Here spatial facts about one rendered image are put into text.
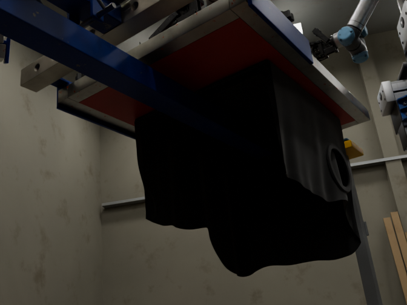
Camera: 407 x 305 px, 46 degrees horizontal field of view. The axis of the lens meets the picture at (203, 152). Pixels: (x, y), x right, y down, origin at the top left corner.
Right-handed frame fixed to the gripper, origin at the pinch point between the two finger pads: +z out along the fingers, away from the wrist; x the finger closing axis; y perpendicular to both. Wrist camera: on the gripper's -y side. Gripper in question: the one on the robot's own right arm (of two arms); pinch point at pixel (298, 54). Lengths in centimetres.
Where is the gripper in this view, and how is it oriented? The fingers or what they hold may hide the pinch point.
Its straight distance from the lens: 257.9
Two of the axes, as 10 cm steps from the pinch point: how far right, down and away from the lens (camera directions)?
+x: 5.9, 1.2, 8.0
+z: -7.9, 3.0, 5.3
